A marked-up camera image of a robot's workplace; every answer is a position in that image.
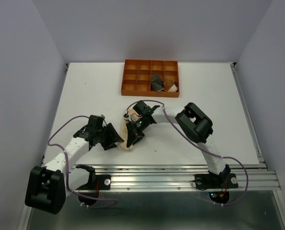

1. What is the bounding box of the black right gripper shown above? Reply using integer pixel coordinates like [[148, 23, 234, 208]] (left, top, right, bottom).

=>
[[126, 115, 149, 148]]

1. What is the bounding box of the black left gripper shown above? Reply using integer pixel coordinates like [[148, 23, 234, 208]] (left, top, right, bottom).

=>
[[96, 123, 123, 150]]

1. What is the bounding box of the peach underwear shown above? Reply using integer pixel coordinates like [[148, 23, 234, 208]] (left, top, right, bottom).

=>
[[117, 109, 138, 151]]

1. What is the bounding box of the dark grey underwear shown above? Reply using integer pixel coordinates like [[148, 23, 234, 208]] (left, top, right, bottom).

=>
[[151, 75, 164, 92]]

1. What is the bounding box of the orange compartment tray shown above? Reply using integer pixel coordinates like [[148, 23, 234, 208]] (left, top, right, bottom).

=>
[[121, 59, 180, 98]]

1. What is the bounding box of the brown underwear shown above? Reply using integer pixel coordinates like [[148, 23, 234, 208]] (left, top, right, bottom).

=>
[[163, 79, 178, 92]]

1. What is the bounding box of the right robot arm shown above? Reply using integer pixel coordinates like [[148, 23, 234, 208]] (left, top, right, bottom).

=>
[[124, 100, 230, 187]]

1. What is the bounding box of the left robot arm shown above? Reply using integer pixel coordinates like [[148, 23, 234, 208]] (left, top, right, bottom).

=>
[[24, 115, 123, 214]]

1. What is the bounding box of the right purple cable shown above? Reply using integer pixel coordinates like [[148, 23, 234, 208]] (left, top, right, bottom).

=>
[[125, 100, 249, 207]]

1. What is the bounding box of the purple cable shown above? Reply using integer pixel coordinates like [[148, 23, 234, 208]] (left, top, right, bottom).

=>
[[125, 100, 249, 207], [47, 115, 118, 208]]

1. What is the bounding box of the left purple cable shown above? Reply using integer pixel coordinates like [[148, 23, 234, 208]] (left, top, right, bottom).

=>
[[47, 115, 118, 208]]

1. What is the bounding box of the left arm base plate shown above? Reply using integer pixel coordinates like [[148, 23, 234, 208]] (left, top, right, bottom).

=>
[[69, 174, 111, 190]]

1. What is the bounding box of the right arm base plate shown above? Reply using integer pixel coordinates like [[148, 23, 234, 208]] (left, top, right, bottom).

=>
[[194, 173, 238, 190]]

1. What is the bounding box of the aluminium right side rail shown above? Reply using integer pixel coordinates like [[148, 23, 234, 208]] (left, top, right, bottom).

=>
[[230, 62, 268, 169]]

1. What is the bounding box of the aluminium rail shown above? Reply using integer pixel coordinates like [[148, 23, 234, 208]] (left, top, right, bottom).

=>
[[230, 62, 268, 169], [94, 163, 281, 193]]

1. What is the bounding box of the aluminium front rail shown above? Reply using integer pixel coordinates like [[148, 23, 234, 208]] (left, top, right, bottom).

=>
[[94, 163, 281, 193]]

